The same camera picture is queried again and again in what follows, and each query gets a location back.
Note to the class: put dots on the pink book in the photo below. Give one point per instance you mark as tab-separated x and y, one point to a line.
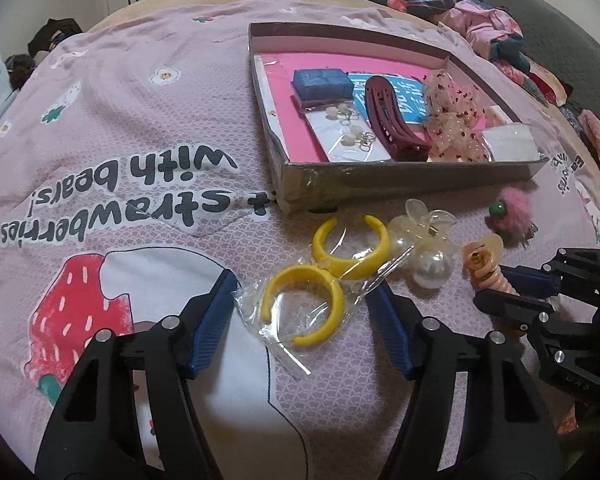
290	125

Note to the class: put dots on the clear flower pearl hair clip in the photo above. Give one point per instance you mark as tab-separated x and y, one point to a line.
432	267

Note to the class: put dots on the pearl earrings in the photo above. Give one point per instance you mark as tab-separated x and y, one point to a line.
325	132

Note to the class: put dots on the dark clothes pile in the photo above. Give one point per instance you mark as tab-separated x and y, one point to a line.
21	67

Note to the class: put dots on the beige polka dot bow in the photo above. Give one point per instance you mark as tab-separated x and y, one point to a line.
450	125

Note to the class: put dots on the cream hair claw clip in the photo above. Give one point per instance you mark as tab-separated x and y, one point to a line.
497	116

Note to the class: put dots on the bagged yellow hoop earrings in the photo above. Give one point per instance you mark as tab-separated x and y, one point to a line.
332	310

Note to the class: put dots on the pink floral garment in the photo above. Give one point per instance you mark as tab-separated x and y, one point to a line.
485	30

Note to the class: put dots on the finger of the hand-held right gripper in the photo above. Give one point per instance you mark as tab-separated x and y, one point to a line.
530	280
510	307

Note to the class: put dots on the dark red hair clip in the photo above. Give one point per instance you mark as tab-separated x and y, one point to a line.
385	125

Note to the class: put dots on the dark bag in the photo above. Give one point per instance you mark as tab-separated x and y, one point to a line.
55	37

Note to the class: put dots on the small white packet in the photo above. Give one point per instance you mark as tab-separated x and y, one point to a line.
510	145

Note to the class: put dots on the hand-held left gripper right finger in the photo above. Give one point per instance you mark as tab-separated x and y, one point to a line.
392	330

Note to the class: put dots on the small blue box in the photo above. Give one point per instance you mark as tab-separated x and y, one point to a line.
320	82

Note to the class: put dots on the pink printed blanket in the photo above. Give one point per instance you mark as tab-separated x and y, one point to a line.
130	110

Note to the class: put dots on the pink pompom strawberry charm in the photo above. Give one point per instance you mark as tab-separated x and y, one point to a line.
515	207

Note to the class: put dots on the shallow cardboard box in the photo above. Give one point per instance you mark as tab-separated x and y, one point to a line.
380	180

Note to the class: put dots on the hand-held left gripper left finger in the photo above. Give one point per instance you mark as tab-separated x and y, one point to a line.
212	325

